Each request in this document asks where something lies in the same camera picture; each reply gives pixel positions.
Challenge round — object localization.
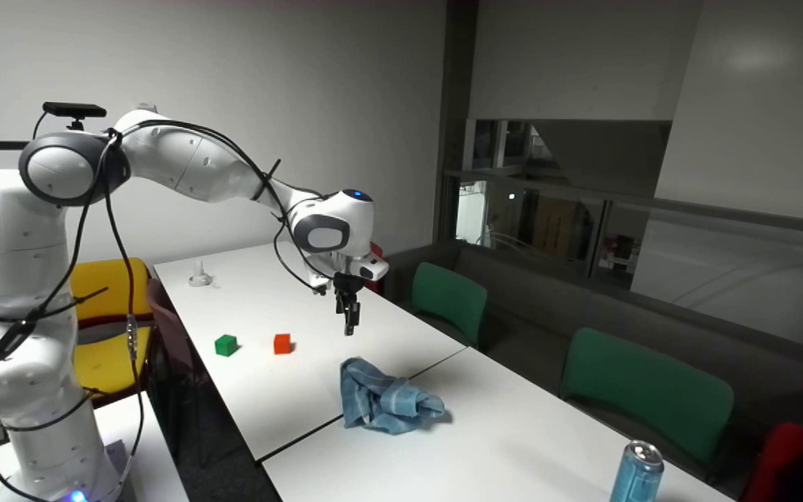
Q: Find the blue drink can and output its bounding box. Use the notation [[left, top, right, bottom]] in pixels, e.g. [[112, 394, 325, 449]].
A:
[[608, 439, 667, 502]]

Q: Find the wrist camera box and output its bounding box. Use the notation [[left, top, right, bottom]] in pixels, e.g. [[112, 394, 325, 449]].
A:
[[350, 253, 393, 284]]

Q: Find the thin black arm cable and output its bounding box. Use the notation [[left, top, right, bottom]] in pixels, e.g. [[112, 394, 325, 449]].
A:
[[102, 118, 339, 299]]

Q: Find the red chair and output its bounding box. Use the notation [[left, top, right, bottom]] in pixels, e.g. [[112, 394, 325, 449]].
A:
[[742, 421, 803, 502]]

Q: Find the glass railing with handrail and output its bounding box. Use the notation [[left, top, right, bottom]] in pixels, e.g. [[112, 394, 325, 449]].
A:
[[444, 166, 803, 358]]

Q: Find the blue striped cloth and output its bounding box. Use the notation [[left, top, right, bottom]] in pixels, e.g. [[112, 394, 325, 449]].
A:
[[336, 355, 455, 439]]

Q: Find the black camera on stand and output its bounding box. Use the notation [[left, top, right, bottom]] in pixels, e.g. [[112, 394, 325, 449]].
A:
[[42, 97, 109, 122]]

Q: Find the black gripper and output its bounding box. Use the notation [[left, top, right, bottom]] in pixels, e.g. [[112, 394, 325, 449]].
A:
[[331, 270, 366, 337]]

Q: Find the green chair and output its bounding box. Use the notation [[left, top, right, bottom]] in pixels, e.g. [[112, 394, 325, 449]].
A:
[[559, 327, 736, 464], [407, 259, 490, 346]]

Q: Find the black hanging cable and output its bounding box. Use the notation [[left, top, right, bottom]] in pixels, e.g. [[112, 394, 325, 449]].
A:
[[0, 128, 148, 502]]

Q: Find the green block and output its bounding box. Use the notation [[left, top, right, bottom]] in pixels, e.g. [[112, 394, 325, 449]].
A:
[[211, 333, 243, 361]]

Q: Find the small clear table object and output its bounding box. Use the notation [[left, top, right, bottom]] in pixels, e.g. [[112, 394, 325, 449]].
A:
[[187, 263, 218, 291]]

